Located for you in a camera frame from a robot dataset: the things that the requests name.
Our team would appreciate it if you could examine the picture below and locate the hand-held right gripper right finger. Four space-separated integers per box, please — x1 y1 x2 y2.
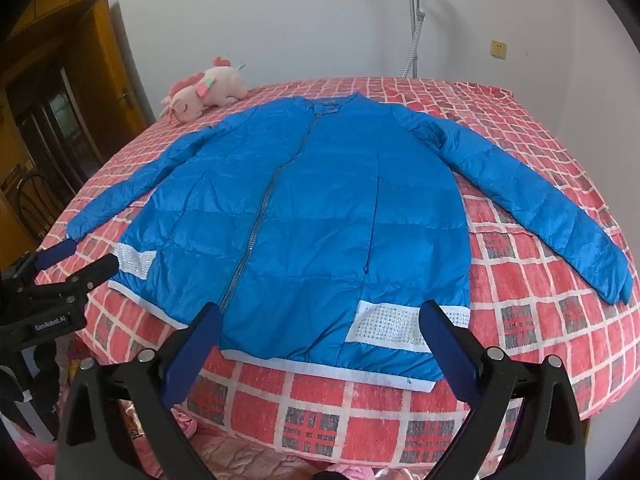
421 299 587 480

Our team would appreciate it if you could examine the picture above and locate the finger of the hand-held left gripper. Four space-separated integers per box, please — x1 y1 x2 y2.
62 253 120 292
32 239 77 272

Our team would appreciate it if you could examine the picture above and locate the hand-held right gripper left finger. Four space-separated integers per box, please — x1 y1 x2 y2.
56 302 224 480

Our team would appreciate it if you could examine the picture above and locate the blue puffer jacket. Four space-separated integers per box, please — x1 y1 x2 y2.
66 94 632 393

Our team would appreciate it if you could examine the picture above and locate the pink clothes pile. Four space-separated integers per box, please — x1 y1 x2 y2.
0 335 411 480

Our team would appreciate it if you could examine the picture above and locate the dark chair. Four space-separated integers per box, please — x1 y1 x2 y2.
0 169 53 243

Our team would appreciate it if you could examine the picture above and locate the red plaid bed blanket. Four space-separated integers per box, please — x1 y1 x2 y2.
37 76 640 468

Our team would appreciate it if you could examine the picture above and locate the wooden door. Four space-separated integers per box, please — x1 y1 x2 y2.
0 0 151 261

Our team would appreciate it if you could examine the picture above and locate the pink unicorn plush toy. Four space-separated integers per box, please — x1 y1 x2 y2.
160 57 249 124

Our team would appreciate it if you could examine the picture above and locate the grey crutch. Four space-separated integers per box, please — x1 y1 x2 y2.
395 0 430 80

